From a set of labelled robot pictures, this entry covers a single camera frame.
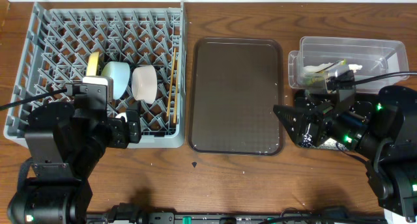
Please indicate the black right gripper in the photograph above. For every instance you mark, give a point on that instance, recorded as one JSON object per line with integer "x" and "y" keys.
{"x": 305, "y": 118}

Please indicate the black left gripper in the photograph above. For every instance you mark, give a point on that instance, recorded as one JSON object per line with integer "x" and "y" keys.
{"x": 120, "y": 136}

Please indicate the green yellow snack wrapper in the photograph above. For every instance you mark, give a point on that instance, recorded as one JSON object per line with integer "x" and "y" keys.
{"x": 313, "y": 79}

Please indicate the white bowl with food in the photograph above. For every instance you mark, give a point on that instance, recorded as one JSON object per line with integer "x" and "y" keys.
{"x": 144, "y": 84}

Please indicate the light blue bowl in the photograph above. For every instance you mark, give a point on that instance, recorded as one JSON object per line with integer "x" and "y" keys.
{"x": 120, "y": 74}

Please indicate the yellow plate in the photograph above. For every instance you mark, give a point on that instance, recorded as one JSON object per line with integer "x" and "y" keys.
{"x": 92, "y": 65}

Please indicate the wooden chopstick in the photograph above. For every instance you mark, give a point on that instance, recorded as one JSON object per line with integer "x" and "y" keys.
{"x": 173, "y": 65}
{"x": 176, "y": 92}

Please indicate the white cup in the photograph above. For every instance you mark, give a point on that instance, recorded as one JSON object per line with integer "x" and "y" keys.
{"x": 122, "y": 116}

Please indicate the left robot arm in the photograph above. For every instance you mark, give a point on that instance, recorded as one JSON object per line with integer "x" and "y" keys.
{"x": 66, "y": 141}

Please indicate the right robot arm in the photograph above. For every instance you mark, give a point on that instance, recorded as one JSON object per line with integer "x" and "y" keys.
{"x": 386, "y": 138}

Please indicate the clear plastic waste bin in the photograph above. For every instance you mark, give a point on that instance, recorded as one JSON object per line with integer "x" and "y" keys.
{"x": 365, "y": 57}

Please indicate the grey dishwasher rack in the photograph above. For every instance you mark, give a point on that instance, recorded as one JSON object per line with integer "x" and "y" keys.
{"x": 59, "y": 42}

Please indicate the spilled food scraps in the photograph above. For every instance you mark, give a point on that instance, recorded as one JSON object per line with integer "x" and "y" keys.
{"x": 329, "y": 144}

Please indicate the dark brown serving tray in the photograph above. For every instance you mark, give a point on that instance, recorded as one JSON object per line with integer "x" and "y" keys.
{"x": 236, "y": 83}

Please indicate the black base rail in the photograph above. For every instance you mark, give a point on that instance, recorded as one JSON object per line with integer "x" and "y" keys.
{"x": 130, "y": 214}

